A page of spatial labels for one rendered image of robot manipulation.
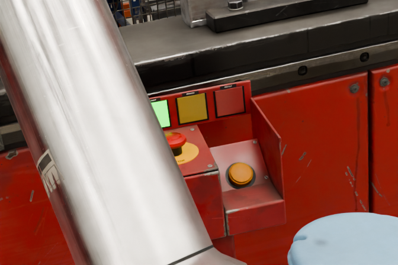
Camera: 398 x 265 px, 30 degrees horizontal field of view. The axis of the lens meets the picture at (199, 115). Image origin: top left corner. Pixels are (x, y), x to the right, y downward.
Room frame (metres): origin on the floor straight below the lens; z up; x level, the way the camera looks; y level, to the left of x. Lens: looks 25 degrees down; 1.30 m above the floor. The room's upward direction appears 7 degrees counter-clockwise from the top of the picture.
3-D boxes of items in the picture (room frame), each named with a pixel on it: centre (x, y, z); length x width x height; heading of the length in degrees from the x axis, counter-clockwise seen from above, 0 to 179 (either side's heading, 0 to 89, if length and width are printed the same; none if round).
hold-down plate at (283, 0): (1.31, -0.19, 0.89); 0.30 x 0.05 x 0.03; 104
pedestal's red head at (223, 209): (1.01, 0.00, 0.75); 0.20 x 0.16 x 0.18; 99
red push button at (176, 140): (0.99, 0.04, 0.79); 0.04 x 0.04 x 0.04
